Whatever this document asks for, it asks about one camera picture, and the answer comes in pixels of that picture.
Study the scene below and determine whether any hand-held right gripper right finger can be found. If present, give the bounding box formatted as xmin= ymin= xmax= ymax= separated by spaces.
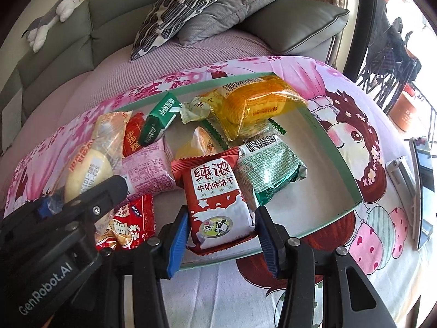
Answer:
xmin=254 ymin=206 xmax=398 ymax=328

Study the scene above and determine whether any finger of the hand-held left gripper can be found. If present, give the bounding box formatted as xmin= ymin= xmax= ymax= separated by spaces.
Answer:
xmin=0 ymin=201 xmax=52 ymax=236
xmin=51 ymin=175 xmax=130 ymax=247

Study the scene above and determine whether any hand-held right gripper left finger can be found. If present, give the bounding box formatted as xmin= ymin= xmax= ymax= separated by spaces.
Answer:
xmin=99 ymin=207 xmax=190 ymax=328

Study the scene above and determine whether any bread bun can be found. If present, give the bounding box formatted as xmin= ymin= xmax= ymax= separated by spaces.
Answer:
xmin=51 ymin=111 xmax=134 ymax=212

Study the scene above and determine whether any red cartoon snack packet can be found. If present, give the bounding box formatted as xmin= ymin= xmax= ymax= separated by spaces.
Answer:
xmin=94 ymin=193 xmax=156 ymax=251

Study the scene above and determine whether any pink snack packet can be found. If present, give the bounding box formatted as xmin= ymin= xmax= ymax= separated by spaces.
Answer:
xmin=121 ymin=142 xmax=178 ymax=195

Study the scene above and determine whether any teal cardboard box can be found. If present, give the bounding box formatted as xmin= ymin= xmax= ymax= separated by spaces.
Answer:
xmin=113 ymin=72 xmax=364 ymax=269

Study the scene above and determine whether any red white biscuit packet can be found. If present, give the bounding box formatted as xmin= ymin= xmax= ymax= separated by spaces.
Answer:
xmin=171 ymin=147 xmax=256 ymax=255

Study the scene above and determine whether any long red gold packet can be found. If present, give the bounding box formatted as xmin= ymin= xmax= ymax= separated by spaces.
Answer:
xmin=121 ymin=113 xmax=151 ymax=158

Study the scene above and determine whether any green foil snack packet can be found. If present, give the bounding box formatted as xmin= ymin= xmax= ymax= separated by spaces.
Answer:
xmin=237 ymin=135 xmax=308 ymax=207

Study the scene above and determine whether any small dark green packet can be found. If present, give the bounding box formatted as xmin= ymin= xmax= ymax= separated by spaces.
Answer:
xmin=138 ymin=92 xmax=181 ymax=146

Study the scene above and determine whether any orange white pastry packet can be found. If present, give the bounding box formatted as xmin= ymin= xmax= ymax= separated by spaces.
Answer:
xmin=174 ymin=126 xmax=234 ymax=161

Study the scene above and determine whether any clear packet with green edges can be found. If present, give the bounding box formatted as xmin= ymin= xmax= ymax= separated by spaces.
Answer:
xmin=201 ymin=116 xmax=287 ymax=151

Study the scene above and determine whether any pale green snack packet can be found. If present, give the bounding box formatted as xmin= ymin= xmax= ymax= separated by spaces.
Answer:
xmin=180 ymin=94 xmax=214 ymax=124

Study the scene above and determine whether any orange cake packet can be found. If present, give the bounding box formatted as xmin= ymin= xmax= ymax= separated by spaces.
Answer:
xmin=200 ymin=77 xmax=309 ymax=140

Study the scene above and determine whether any pink sofa cover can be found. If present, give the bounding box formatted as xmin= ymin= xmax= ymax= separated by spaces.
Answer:
xmin=0 ymin=29 xmax=274 ymax=158

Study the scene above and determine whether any silver metal phone stand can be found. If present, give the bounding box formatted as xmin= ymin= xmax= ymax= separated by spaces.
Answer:
xmin=385 ymin=155 xmax=415 ymax=209

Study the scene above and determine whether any dark screen smartphone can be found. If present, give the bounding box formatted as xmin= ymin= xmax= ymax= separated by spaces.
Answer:
xmin=408 ymin=136 xmax=436 ymax=251

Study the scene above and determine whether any pink printed blanket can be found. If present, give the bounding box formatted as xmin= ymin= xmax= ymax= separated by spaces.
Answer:
xmin=5 ymin=55 xmax=437 ymax=328

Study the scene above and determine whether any white grey plush toy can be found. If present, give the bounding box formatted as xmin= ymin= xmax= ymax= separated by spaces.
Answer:
xmin=22 ymin=0 xmax=82 ymax=53

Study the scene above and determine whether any brown flower pot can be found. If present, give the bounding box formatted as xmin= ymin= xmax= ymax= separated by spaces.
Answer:
xmin=387 ymin=84 xmax=427 ymax=134

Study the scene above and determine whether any black white patterned pillow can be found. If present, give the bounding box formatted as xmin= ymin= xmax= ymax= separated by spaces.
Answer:
xmin=130 ymin=0 xmax=236 ymax=62

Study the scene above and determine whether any black drying rack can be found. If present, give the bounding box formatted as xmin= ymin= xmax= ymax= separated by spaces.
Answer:
xmin=355 ymin=0 xmax=422 ymax=117

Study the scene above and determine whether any grey sofa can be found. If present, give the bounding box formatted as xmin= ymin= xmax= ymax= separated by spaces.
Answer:
xmin=0 ymin=0 xmax=350 ymax=154

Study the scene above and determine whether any grey pillow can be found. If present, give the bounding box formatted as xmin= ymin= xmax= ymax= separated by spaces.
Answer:
xmin=177 ymin=0 xmax=296 ymax=46

